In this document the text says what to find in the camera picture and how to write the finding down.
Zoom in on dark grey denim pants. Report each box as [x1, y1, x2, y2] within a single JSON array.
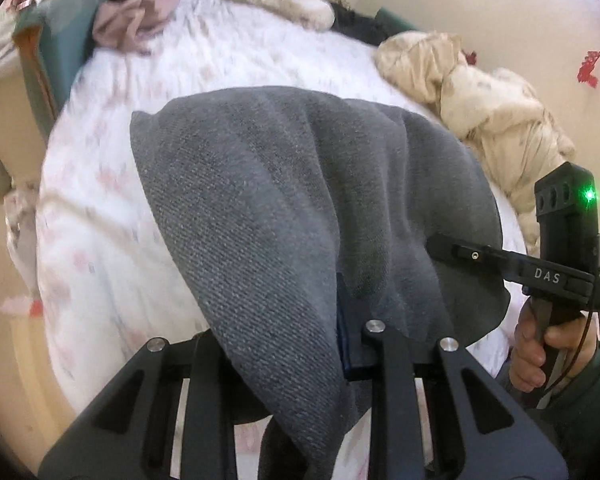
[[130, 87, 509, 479]]

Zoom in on dark green sleeve forearm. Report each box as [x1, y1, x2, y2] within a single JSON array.
[[528, 344, 600, 480]]

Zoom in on person's right hand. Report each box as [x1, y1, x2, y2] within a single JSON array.
[[508, 296, 600, 395]]

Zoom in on cream floral crumpled quilt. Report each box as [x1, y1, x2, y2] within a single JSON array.
[[375, 32, 576, 256]]

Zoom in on white floral bed sheet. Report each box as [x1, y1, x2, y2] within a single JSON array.
[[4, 0, 529, 480]]

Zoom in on cream pillow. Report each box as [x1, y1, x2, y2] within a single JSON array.
[[230, 0, 336, 32]]

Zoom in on pink crumpled garment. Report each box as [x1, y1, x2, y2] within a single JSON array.
[[92, 0, 181, 54]]

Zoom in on teal orange-edged cushion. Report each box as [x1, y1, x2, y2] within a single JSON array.
[[12, 0, 107, 139]]

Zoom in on red flower wall sticker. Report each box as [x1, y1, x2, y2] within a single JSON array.
[[577, 49, 600, 89]]

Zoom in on black garment by wall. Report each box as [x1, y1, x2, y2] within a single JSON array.
[[326, 0, 417, 47]]

